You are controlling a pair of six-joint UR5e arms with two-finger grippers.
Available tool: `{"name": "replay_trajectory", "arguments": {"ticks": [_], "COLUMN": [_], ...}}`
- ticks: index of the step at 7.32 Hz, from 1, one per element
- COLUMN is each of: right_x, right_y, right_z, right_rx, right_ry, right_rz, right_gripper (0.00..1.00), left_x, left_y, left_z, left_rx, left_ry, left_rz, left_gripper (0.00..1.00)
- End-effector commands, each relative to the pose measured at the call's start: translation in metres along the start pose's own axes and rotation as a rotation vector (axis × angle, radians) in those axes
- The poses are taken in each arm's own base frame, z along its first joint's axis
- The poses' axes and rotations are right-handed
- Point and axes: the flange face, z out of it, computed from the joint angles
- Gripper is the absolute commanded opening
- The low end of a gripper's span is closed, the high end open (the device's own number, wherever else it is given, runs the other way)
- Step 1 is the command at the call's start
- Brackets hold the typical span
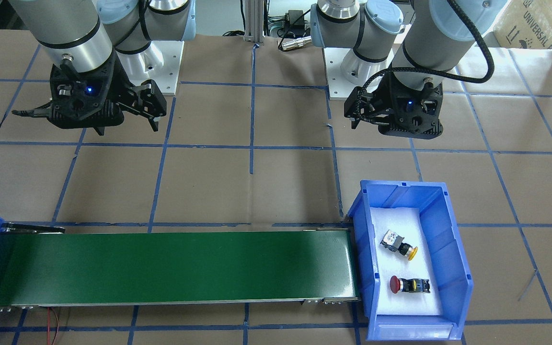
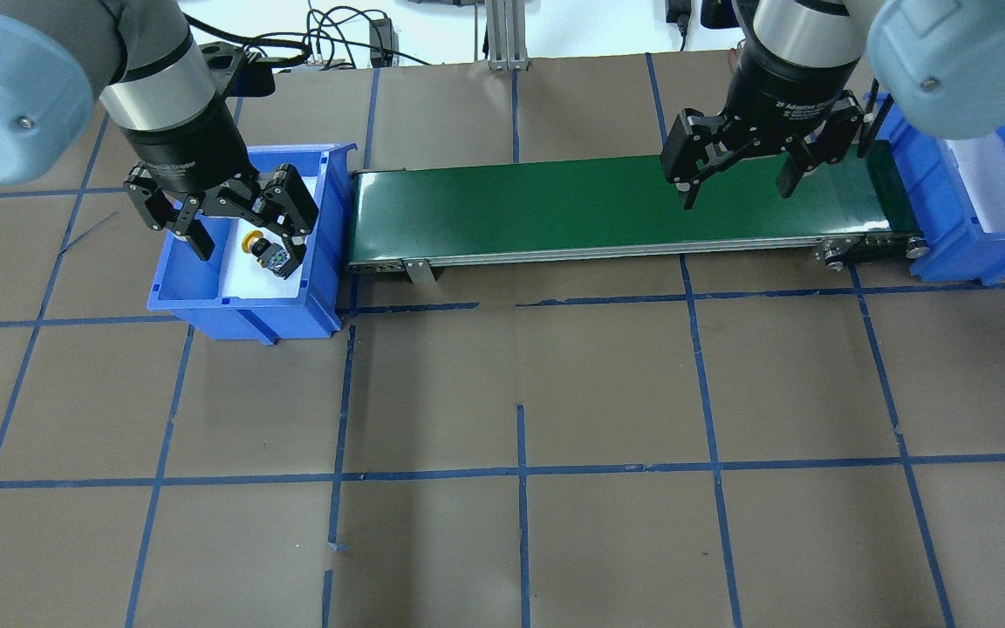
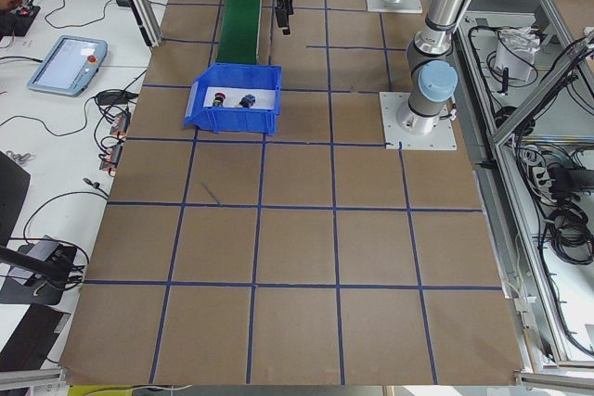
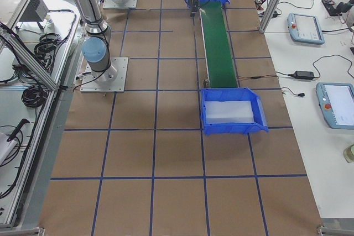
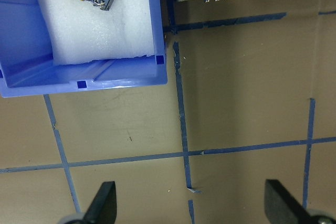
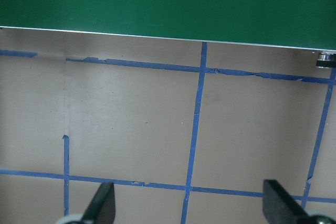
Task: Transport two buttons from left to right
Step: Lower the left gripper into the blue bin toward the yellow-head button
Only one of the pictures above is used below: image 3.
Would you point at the green conveyor belt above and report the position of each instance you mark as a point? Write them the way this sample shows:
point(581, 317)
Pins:
point(239, 36)

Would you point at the black power adapter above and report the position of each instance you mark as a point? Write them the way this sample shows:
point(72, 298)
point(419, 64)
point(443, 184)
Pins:
point(571, 179)

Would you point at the blue push button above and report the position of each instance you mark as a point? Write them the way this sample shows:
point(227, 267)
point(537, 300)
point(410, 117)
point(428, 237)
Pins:
point(247, 101)

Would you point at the teach pendant near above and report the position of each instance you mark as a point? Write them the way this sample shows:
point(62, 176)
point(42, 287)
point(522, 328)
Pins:
point(69, 66)

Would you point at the black monitor stand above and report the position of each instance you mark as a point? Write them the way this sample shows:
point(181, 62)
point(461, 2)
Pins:
point(38, 272)

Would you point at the blue plastic bin left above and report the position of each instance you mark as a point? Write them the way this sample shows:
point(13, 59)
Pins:
point(220, 119)

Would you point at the red push button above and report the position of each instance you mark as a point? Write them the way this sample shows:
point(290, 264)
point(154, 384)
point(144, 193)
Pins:
point(219, 99)

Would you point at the white foam pad left bin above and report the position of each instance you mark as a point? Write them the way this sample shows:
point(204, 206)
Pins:
point(265, 99)

